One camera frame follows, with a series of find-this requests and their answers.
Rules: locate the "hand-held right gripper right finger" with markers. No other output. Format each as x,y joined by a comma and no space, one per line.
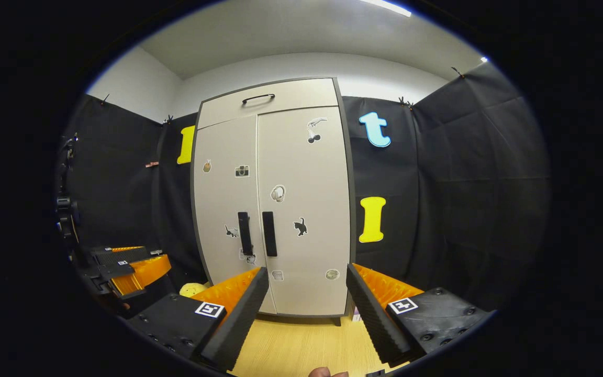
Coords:
372,319

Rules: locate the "white shoe cabinet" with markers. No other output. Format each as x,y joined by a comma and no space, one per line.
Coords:
306,173

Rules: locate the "yellow plush toy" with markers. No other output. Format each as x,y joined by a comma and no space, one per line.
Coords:
192,289

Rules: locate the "small white printed box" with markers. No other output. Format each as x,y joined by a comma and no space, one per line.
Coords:
356,313

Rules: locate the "white cabinet door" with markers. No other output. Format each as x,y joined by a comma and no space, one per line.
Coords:
223,193
317,173

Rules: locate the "black cloth clip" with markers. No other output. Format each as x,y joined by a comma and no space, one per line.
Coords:
168,120
104,98
456,71
404,101

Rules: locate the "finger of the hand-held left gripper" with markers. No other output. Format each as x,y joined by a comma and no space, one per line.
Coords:
115,271
123,255

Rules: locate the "white cabinet drawer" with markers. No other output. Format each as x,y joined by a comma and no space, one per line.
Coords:
301,99

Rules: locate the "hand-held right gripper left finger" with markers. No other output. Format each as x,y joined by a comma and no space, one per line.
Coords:
236,324

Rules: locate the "black backdrop cloth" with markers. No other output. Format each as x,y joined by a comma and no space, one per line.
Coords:
464,199

